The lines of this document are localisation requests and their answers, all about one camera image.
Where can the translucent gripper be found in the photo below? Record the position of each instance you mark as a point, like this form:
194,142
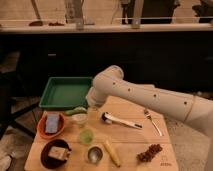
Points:
92,115

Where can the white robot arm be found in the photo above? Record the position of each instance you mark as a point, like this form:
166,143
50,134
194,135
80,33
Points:
194,111

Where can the small green cup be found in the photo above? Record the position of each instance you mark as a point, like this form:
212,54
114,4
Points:
86,136

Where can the green plastic tray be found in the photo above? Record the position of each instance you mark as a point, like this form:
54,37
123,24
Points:
62,93

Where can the blue sponge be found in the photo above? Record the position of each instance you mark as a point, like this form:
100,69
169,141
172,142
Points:
52,123

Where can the small metal cup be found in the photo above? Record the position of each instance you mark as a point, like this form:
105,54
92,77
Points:
95,154

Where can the orange bowl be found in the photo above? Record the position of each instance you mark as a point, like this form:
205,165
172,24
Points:
41,126

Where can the tan block in bowl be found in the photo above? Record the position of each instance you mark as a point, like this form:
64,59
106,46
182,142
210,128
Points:
59,153

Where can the silver fork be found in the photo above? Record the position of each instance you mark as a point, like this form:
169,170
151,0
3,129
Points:
149,117

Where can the dark brown bowl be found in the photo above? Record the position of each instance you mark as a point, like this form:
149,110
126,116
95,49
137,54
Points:
49,162

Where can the brown grape bunch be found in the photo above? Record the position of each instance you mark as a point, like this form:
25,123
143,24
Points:
150,153

